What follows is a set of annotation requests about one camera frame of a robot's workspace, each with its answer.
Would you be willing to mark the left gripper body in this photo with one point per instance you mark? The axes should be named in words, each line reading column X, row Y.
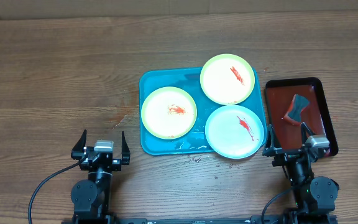
column 116, row 165

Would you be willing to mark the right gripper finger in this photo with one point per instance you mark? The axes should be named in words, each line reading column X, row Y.
column 306, row 132
column 269, row 149

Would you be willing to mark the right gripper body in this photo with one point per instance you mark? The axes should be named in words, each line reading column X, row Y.
column 285, row 155

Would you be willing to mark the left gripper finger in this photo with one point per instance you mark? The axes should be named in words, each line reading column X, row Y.
column 78, row 150
column 126, row 154

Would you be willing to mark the red black sponge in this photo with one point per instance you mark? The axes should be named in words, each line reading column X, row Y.
column 297, row 105

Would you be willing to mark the yellow-green plate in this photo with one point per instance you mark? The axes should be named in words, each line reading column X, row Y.
column 168, row 112
column 227, row 79

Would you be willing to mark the yellow-green plate top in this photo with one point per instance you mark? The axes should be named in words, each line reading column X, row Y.
column 227, row 79

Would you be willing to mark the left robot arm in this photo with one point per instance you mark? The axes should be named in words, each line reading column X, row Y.
column 91, row 196

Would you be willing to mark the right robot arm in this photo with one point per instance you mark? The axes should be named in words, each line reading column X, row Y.
column 314, row 196

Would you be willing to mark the black red-lined tray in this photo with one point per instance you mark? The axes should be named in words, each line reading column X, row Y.
column 279, row 94

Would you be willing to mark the teal plastic tray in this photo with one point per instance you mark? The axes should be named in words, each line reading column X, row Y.
column 187, row 79

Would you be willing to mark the light blue plate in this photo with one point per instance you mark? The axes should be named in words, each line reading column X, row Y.
column 234, row 132

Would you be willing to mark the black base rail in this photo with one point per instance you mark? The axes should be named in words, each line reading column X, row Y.
column 255, row 219

